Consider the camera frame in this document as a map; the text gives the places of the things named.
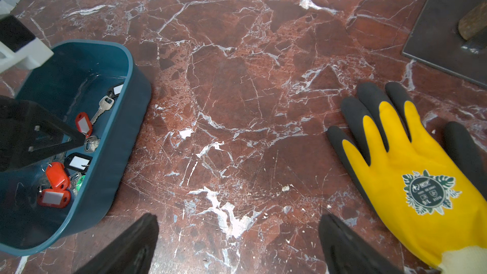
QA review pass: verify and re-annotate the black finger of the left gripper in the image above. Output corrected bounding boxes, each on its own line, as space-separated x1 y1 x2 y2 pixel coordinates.
1 96 85 172

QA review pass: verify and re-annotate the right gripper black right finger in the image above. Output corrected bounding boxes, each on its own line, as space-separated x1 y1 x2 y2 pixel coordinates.
318 214 401 274

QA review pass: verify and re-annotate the yellow black work glove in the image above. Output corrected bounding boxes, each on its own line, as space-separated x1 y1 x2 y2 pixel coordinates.
327 82 486 273

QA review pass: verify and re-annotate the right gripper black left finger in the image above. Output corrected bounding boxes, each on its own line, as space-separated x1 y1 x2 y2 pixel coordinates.
76 213 159 273

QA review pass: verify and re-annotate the red key tag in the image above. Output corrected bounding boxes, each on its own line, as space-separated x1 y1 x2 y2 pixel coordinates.
75 112 93 138
46 162 71 191
37 189 71 209

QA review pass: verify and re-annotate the teal plastic storage box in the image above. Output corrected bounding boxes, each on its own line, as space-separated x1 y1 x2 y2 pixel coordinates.
1 39 152 256

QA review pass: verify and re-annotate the silver key upper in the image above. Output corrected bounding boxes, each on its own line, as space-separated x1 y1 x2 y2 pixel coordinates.
91 96 114 125

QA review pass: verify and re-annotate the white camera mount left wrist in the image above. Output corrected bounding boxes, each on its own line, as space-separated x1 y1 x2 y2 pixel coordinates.
1 14 53 73

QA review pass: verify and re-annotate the black key tag with label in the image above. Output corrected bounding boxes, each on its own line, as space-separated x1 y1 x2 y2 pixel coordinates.
64 152 92 174

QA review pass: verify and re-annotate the pink blossom artificial tree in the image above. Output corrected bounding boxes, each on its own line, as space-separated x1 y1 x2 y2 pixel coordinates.
402 0 486 88

